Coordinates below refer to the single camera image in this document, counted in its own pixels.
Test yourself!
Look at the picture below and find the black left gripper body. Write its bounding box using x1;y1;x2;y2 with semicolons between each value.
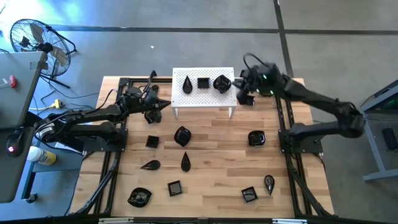
126;85;160;113

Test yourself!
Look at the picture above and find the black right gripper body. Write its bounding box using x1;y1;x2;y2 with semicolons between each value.
245;63;282;96

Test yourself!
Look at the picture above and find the black teardrop mini plate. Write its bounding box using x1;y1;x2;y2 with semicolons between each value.
182;75;193;95
264;174;275;197
140;159;162;171
180;151;192;172

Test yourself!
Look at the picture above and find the white perforated metal shelf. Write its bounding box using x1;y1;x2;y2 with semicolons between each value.
170;67;238;119

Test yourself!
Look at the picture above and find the grey cart base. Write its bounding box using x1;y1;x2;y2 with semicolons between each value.
21;133;86;205

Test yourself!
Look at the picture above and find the black floor fan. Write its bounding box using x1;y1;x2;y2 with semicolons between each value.
9;18;77;90

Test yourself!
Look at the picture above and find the white bottle yellow label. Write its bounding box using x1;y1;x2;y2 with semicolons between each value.
26;146;57;166

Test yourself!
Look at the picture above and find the light grey desk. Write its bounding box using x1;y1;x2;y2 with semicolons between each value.
0;51;48;130

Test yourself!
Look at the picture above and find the grey metal stand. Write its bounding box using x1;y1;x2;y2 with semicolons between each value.
359;79;398;183

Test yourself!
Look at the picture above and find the black computer mouse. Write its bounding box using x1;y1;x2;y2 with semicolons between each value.
6;129;24;158

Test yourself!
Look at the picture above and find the black handheld device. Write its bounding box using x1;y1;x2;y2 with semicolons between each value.
381;127;398;151

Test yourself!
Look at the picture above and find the dark grey desk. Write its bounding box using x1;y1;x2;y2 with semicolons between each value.
0;126;35;203

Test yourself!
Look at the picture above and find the black aluminium frame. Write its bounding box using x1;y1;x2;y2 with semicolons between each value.
70;70;336;224

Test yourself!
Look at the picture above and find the silver bracket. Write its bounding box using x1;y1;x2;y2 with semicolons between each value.
272;218;308;224
98;217;134;224

